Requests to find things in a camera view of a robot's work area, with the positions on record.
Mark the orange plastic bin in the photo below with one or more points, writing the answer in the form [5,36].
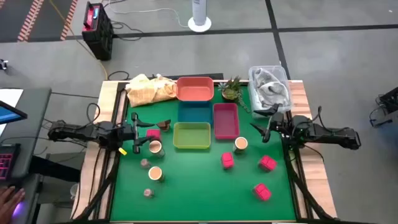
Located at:
[195,90]

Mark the magenta plastic bin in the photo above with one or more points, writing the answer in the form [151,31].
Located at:
[226,121]

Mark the pink block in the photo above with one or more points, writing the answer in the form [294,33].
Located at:
[153,134]
[262,191]
[267,163]

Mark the clear plastic container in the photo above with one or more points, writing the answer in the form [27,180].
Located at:
[252,109]

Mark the computer monitor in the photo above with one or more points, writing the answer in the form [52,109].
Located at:
[9,113]

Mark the grey cloth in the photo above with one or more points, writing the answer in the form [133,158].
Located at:
[270,90]

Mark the small grey device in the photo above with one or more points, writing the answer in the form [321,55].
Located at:
[3,64]

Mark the yellow-green plastic bin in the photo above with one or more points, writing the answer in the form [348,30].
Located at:
[191,135]

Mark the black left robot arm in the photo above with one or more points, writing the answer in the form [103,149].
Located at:
[77,132]

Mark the white paper sheet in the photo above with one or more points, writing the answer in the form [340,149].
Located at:
[9,96]

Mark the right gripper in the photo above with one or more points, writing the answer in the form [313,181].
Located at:
[278,124]

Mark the small glass spice jar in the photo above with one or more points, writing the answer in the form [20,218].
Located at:
[145,163]
[148,193]

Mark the potted succulent plant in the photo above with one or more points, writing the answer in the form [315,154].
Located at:
[230,91]

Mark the yellow checked cloth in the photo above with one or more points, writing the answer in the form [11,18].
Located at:
[146,91]

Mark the black computer mouse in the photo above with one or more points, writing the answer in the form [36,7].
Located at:
[19,209]

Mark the red-lidded smoked paprika tin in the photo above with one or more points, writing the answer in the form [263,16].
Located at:
[227,160]

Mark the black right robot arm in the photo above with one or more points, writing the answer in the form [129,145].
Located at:
[326,133]

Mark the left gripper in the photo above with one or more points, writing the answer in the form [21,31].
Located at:
[135,133]

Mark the backlit black keyboard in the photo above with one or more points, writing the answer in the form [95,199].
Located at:
[6,161]

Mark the person's hand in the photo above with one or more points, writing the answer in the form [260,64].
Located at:
[9,202]

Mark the grey desk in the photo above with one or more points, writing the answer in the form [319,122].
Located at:
[34,118]

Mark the green table mat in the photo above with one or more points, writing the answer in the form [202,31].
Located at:
[202,193]

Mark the blue plastic bin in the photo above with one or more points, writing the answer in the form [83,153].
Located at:
[195,112]

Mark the black crate with red top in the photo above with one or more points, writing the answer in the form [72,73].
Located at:
[99,34]

